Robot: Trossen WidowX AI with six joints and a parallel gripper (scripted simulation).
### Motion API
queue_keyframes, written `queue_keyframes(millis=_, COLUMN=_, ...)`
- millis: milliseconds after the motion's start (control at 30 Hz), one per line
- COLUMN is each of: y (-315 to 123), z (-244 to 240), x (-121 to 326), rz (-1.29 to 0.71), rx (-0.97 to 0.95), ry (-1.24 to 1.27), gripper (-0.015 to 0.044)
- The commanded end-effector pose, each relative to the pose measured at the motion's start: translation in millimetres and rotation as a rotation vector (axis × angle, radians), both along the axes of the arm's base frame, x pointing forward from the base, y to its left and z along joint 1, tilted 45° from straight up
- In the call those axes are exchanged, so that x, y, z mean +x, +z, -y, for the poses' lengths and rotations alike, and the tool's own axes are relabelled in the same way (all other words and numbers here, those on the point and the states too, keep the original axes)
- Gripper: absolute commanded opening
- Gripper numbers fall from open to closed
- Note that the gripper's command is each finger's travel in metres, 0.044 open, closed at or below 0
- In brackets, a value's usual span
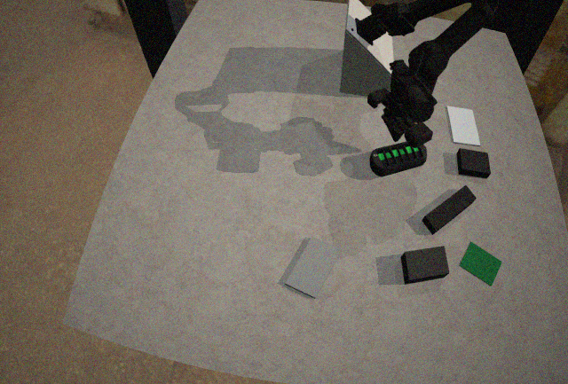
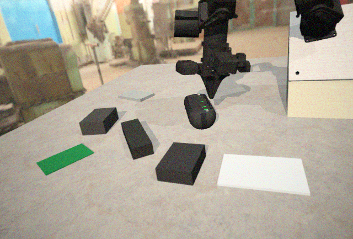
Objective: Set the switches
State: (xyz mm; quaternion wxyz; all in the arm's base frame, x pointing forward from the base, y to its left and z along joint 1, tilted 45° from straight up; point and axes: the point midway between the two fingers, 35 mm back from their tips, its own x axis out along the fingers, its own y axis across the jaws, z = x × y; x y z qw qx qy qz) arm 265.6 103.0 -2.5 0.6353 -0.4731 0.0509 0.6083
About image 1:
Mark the white flat sheet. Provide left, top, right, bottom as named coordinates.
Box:
left=446, top=106, right=480, bottom=146

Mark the flat green rectangular plate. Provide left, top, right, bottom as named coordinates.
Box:
left=460, top=242, right=502, bottom=286

